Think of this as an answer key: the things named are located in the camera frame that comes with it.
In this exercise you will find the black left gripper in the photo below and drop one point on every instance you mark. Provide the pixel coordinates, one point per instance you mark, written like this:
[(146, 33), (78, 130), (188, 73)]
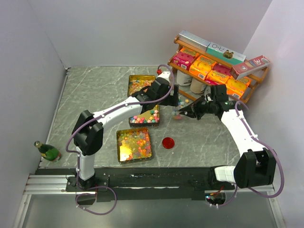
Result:
[(172, 100)]

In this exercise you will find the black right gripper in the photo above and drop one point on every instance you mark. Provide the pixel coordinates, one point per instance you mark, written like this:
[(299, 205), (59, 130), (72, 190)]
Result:
[(195, 106)]

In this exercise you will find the clear glass jar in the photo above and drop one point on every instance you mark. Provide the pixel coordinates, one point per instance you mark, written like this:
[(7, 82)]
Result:
[(175, 113)]

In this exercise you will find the gold tin of star candies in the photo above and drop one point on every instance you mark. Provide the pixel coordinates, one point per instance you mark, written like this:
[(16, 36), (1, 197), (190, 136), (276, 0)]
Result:
[(147, 119)]

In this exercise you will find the gold tin of stick candies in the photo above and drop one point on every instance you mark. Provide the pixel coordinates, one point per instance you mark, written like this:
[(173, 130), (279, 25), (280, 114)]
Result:
[(137, 82)]

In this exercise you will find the red jar lid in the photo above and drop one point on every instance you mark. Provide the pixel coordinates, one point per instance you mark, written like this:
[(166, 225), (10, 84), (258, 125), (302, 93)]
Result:
[(168, 143)]

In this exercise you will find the gold tin of gummy candies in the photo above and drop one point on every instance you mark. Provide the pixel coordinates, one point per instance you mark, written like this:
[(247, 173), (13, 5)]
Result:
[(133, 145)]

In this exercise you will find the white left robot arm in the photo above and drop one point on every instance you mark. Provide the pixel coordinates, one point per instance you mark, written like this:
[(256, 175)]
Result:
[(88, 132)]

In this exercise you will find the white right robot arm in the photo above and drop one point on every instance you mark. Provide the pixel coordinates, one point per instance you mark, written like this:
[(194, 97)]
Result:
[(256, 166)]

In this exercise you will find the white cup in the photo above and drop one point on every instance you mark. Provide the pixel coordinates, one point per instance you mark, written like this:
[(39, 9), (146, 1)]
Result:
[(183, 79)]

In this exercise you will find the beige cup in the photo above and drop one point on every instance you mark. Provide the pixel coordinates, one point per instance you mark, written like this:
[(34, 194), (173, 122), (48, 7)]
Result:
[(197, 87)]

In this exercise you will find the wooden two-tier shelf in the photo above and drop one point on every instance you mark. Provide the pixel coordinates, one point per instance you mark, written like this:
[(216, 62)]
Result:
[(257, 77)]

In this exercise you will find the pink orange sponge box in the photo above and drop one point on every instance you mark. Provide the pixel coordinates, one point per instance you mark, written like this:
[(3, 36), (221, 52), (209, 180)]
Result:
[(220, 74)]

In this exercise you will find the orange yellow sponge box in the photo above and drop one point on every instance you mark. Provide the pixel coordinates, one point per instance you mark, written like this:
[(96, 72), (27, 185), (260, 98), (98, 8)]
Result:
[(237, 88)]

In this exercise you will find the silver long box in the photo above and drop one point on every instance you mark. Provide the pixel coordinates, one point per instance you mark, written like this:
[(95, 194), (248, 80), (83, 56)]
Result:
[(193, 40)]

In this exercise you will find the red long box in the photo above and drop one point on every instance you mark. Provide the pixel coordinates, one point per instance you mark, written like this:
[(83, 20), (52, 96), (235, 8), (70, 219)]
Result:
[(249, 67)]

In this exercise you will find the teal cat box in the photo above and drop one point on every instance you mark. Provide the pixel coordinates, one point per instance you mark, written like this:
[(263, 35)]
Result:
[(225, 54)]

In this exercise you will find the green champagne bottle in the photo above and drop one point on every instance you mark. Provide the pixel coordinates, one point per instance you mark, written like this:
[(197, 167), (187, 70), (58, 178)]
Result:
[(47, 151)]

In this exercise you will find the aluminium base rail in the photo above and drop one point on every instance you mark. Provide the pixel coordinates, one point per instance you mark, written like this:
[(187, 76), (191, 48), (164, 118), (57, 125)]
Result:
[(46, 184)]

